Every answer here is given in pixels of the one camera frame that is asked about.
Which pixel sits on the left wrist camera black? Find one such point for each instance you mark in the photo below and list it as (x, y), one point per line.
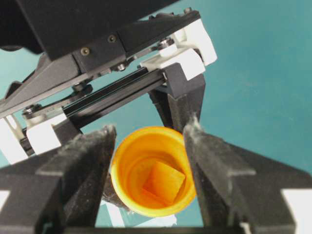
(58, 27)

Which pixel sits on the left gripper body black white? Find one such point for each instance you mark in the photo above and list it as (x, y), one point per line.
(98, 78)

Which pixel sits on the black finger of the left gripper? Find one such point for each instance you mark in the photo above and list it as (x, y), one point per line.
(179, 99)
(66, 131)

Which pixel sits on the yellow plastic cup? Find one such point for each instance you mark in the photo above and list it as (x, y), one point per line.
(133, 161)

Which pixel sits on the orange wooden block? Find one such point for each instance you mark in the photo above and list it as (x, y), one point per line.
(163, 182)

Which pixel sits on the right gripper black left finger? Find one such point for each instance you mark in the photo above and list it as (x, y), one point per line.
(61, 188)

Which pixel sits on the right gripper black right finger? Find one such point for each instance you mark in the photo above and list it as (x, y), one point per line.
(240, 188)

